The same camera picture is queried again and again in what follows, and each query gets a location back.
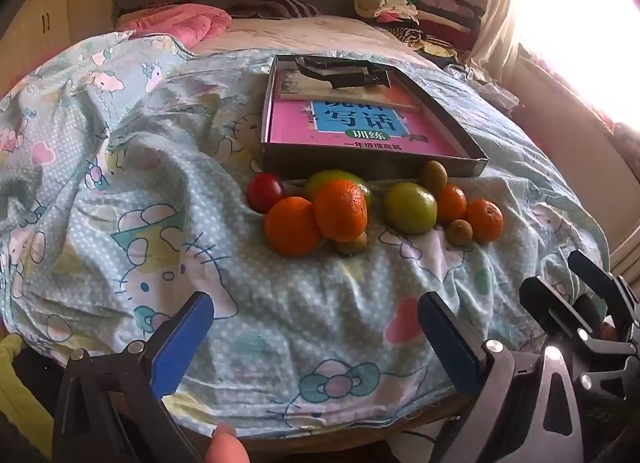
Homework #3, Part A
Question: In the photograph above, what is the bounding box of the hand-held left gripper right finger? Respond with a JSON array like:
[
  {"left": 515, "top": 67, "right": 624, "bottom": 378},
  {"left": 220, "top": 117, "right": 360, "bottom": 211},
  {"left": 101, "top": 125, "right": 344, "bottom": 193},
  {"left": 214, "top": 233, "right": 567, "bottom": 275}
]
[{"left": 417, "top": 291, "right": 583, "bottom": 463}]

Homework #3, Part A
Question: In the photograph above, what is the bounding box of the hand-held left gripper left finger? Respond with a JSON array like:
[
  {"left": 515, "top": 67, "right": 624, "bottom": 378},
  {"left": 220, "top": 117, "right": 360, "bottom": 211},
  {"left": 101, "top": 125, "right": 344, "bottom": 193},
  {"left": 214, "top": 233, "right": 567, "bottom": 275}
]
[{"left": 52, "top": 291, "right": 216, "bottom": 463}]

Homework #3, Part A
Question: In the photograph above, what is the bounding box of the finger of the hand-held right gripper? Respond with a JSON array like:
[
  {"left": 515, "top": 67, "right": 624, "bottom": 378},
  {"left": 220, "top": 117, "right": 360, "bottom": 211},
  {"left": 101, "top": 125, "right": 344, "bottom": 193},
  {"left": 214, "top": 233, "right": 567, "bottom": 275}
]
[
  {"left": 567, "top": 249, "right": 640, "bottom": 344},
  {"left": 519, "top": 275, "right": 626, "bottom": 350}
]

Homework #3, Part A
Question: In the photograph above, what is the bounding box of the small tangerine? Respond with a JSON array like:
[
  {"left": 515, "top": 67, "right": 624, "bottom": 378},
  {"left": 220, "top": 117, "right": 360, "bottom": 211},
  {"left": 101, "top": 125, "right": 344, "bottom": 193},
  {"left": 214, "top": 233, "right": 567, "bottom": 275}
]
[
  {"left": 465, "top": 199, "right": 504, "bottom": 245},
  {"left": 436, "top": 184, "right": 468, "bottom": 224}
]

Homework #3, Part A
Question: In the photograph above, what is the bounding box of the brown kiwi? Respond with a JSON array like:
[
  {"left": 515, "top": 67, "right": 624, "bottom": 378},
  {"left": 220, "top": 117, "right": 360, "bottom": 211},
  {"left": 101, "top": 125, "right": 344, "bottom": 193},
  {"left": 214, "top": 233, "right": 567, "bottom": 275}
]
[
  {"left": 446, "top": 219, "right": 473, "bottom": 246},
  {"left": 335, "top": 232, "right": 369, "bottom": 256},
  {"left": 419, "top": 161, "right": 448, "bottom": 195}
]

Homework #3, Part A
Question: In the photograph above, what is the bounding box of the green mango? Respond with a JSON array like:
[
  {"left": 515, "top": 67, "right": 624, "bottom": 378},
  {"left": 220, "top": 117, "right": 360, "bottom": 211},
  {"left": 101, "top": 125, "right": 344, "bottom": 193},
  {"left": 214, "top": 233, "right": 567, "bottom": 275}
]
[
  {"left": 383, "top": 182, "right": 439, "bottom": 235},
  {"left": 301, "top": 169, "right": 373, "bottom": 208}
]

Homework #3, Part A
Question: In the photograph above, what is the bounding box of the large tangerine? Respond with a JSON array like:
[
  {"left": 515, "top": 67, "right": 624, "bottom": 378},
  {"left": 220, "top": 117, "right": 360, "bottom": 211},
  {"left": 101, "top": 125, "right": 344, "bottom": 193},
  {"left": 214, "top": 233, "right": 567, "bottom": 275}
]
[
  {"left": 313, "top": 179, "right": 369, "bottom": 241},
  {"left": 264, "top": 196, "right": 323, "bottom": 258}
]

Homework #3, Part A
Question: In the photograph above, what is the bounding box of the red tomato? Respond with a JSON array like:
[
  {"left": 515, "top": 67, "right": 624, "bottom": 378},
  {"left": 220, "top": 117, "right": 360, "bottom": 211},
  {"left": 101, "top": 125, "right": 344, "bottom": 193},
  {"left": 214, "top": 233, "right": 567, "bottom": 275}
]
[{"left": 246, "top": 173, "right": 287, "bottom": 214}]

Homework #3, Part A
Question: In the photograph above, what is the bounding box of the grey shallow box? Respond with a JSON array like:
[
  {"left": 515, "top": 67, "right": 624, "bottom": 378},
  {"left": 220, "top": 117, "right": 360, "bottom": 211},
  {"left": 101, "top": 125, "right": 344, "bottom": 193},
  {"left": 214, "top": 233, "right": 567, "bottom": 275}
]
[{"left": 259, "top": 54, "right": 490, "bottom": 180}]

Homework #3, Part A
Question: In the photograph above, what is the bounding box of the person's left hand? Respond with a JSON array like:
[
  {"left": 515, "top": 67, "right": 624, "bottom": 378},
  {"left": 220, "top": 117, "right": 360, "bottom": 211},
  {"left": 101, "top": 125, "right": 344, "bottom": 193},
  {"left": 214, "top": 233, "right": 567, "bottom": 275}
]
[{"left": 204, "top": 422, "right": 251, "bottom": 463}]

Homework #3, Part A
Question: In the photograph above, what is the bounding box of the yellow green cloth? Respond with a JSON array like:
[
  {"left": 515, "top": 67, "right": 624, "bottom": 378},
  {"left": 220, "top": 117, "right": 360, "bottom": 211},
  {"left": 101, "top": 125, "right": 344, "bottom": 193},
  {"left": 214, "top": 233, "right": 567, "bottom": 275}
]
[{"left": 0, "top": 333, "right": 56, "bottom": 444}]

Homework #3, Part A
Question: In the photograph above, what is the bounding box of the cartoon printed blanket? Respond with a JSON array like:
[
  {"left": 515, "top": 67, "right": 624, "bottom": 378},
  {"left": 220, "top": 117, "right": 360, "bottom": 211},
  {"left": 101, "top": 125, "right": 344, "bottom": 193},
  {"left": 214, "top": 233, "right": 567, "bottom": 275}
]
[{"left": 0, "top": 30, "right": 608, "bottom": 439}]

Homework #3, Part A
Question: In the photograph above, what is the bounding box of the white crumpled cloth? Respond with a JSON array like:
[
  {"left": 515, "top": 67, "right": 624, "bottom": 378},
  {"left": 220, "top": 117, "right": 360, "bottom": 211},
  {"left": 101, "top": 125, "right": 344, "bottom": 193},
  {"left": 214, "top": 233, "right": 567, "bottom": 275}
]
[{"left": 445, "top": 63, "right": 518, "bottom": 108}]

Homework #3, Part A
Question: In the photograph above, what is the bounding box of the pink book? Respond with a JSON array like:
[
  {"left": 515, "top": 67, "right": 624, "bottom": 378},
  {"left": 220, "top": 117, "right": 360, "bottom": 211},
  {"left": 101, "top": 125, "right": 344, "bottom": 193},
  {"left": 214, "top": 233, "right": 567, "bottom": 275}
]
[{"left": 266, "top": 98, "right": 463, "bottom": 156}]

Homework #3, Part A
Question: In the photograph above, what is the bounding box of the cream curtain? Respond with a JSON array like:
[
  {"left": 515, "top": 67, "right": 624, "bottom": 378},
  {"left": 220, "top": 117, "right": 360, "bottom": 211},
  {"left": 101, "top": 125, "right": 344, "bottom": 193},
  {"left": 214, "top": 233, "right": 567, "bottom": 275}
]
[{"left": 470, "top": 0, "right": 526, "bottom": 74}]

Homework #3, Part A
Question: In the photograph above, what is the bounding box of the pile of folded clothes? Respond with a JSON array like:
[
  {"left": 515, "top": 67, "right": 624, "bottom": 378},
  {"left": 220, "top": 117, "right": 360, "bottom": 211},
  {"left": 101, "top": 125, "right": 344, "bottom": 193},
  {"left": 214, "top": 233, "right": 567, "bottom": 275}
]
[{"left": 354, "top": 0, "right": 493, "bottom": 68}]

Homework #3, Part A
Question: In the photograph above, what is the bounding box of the pink quilt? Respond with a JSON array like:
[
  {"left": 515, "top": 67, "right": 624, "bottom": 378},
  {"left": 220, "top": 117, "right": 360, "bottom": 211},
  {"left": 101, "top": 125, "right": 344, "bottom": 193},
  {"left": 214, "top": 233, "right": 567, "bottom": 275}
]
[{"left": 116, "top": 4, "right": 233, "bottom": 46}]

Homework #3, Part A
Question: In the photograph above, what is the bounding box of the beige bed sheet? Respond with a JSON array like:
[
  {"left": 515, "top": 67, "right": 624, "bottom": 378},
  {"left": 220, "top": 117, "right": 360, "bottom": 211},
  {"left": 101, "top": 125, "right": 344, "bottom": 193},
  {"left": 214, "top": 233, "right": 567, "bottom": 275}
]
[{"left": 192, "top": 15, "right": 436, "bottom": 68}]

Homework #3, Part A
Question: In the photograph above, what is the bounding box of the striped pillow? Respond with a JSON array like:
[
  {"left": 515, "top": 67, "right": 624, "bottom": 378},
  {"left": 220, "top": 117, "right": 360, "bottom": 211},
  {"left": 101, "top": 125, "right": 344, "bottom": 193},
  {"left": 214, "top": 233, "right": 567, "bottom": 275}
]
[{"left": 227, "top": 0, "right": 321, "bottom": 20}]

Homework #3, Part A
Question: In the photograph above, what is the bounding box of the cream wardrobe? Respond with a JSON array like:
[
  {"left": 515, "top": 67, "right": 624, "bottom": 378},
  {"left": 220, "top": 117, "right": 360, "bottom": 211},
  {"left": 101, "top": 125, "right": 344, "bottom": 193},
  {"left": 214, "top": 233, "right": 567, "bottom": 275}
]
[{"left": 0, "top": 0, "right": 71, "bottom": 94}]

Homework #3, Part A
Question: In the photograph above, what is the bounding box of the black plastic bracket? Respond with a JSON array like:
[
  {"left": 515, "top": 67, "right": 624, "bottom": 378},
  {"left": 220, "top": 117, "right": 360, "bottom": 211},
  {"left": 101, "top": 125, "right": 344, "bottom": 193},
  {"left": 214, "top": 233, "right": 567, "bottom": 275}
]
[{"left": 295, "top": 57, "right": 396, "bottom": 90}]

